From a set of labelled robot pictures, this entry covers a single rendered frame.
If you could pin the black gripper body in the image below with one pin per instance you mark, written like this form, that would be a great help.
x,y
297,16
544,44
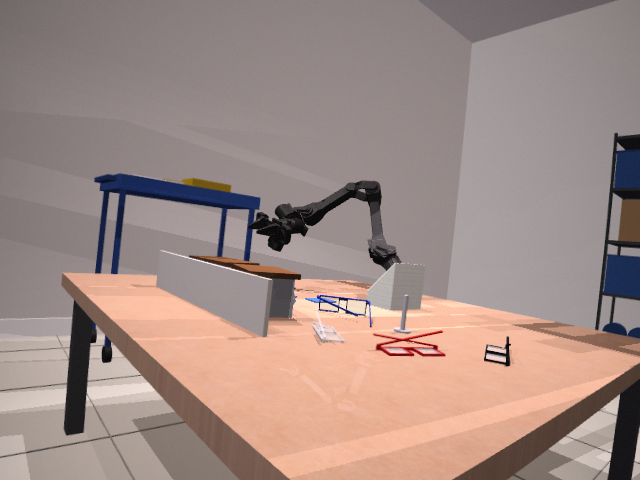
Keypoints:
x,y
286,227

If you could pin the grey flat rectangular panel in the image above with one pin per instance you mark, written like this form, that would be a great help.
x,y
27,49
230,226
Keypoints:
x,y
239,297

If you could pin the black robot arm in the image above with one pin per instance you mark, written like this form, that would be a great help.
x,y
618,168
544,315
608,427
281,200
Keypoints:
x,y
381,253

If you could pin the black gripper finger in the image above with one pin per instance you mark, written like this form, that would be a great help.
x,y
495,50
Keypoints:
x,y
271,230
258,224

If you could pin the red glasses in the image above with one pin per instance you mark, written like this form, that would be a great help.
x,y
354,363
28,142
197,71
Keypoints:
x,y
403,351

